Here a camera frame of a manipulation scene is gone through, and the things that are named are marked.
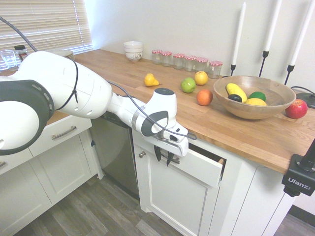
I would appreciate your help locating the round silver cabinet knob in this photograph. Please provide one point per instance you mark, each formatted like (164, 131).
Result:
(142, 154)

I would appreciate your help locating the green apple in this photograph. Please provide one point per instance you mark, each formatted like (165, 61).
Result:
(188, 85)

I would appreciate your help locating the black Ulanzi camera clamp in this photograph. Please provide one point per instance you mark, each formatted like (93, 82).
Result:
(299, 178)

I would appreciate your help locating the black round device base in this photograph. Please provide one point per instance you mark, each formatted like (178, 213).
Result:
(307, 99)

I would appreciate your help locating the stainless steel dishwasher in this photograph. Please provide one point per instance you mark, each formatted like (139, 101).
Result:
(115, 152)

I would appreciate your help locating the tall white candle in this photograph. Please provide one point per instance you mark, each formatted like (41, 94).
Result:
(272, 27)
(239, 34)
(302, 37)

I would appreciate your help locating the green lime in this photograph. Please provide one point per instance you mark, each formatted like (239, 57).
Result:
(257, 95)

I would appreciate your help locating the plain white bowl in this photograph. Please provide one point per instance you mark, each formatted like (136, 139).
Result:
(133, 45)

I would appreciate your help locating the large wooden bowl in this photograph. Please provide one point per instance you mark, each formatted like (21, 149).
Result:
(256, 111)

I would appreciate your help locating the yellow pear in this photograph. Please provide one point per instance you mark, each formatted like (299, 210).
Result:
(150, 80)

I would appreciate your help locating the yellow banana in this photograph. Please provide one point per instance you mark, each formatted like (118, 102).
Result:
(236, 91)

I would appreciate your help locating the white window blind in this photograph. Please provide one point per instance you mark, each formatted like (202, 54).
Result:
(44, 24)

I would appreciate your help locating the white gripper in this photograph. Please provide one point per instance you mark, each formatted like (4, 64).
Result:
(176, 148)

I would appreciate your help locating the spice jar with black lid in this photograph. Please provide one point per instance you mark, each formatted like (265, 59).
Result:
(21, 52)

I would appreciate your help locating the white drawer with wooden interior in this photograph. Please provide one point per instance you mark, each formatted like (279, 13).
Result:
(197, 167)

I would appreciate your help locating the orange red peach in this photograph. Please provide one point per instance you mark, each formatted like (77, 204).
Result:
(204, 97)

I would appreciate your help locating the white base cabinet with door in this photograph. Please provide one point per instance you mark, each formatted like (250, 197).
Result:
(177, 196)

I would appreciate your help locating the black candle holder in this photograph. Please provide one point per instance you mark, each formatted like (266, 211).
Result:
(264, 61)
(290, 72)
(233, 70)

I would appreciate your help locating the red apple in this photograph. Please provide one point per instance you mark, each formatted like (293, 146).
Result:
(296, 109)

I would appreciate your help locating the yellow lemon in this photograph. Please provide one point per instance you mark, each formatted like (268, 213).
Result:
(256, 102)

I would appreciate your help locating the white bowl with floral print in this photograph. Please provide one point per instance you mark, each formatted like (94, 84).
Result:
(133, 55)

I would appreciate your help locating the black avocado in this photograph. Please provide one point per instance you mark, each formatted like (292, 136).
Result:
(235, 98)

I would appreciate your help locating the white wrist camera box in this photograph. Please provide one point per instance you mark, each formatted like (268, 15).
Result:
(176, 135)

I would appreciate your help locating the stack of white plates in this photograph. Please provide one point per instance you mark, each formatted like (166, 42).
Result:
(64, 54)

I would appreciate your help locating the yellow apple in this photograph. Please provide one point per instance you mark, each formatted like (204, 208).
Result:
(201, 78)

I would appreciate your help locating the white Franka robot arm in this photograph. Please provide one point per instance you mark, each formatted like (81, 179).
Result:
(73, 93)

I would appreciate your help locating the clear drinking glass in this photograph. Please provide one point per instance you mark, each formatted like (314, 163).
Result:
(8, 60)

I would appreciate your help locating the glass jar red checkered lid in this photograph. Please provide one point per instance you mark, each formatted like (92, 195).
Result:
(156, 57)
(215, 70)
(189, 64)
(179, 61)
(202, 64)
(166, 59)

